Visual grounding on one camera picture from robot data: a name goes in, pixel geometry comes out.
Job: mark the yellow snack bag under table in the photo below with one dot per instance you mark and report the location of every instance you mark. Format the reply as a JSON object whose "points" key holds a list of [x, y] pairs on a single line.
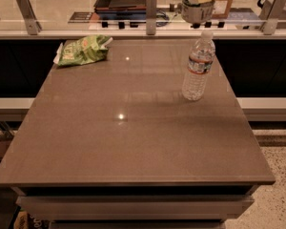
{"points": [[25, 221]]}

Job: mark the dark tray stack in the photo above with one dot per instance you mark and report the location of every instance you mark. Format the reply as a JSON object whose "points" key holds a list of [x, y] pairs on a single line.
{"points": [[124, 0]]}

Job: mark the cardboard box with label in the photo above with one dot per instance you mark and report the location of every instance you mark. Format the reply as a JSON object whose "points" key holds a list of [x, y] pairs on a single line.
{"points": [[221, 9]]}

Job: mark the clear plastic water bottle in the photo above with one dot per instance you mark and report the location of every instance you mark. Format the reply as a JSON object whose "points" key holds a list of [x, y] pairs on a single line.
{"points": [[201, 58]]}

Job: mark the left metal glass bracket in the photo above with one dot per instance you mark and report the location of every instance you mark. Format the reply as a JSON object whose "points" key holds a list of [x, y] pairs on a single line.
{"points": [[32, 25]]}

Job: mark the right metal glass bracket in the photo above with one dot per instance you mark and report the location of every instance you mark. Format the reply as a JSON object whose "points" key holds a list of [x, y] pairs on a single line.
{"points": [[270, 12]]}

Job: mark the green jalapeno chip bag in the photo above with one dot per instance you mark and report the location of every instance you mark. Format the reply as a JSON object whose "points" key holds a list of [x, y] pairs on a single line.
{"points": [[86, 50]]}

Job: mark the middle metal glass bracket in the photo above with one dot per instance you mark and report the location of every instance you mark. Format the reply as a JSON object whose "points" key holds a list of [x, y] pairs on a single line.
{"points": [[151, 17]]}

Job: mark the grey table drawer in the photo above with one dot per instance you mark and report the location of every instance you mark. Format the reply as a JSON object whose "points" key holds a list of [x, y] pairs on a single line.
{"points": [[136, 207]]}

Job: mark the metal glass bracket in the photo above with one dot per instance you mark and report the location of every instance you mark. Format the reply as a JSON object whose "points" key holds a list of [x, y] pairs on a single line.
{"points": [[32, 25], [151, 17], [270, 12]]}

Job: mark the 7up soda can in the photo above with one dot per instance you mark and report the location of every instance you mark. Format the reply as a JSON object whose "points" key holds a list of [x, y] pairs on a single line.
{"points": [[197, 13]]}

